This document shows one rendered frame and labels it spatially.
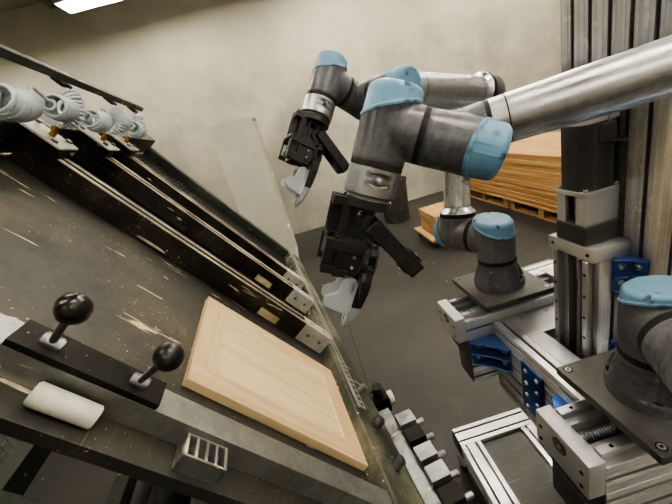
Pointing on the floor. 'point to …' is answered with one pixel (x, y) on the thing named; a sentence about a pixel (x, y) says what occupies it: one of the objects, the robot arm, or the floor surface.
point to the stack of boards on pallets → (526, 177)
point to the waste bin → (399, 204)
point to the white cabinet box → (252, 178)
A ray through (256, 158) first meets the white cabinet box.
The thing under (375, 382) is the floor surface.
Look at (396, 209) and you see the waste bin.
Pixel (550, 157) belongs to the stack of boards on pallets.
